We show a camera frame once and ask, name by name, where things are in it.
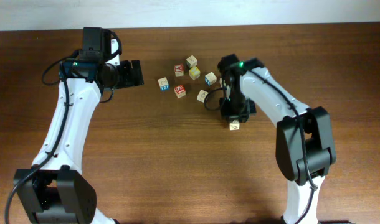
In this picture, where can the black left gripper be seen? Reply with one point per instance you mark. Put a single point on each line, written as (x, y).
(129, 81)

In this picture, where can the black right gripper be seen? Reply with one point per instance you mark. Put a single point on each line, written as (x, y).
(229, 116)

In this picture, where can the bird picture wooden block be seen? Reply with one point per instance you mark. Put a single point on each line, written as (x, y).
(234, 125)

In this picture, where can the blue D wooden block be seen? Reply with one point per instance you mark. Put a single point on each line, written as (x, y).
(210, 78)

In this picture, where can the red E wooden block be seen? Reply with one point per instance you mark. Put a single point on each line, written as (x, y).
(180, 91)

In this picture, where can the yellow top wooden block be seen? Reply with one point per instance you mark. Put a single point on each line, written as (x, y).
(194, 72)

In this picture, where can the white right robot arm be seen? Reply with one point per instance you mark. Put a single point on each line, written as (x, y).
(305, 147)

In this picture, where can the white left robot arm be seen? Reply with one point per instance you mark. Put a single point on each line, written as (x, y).
(53, 189)

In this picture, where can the blue H wooden block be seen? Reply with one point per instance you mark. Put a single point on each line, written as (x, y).
(163, 84)

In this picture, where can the red A wooden block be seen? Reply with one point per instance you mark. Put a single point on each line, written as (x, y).
(179, 70)

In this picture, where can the plain top wooden block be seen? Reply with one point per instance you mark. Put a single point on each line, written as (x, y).
(191, 62)

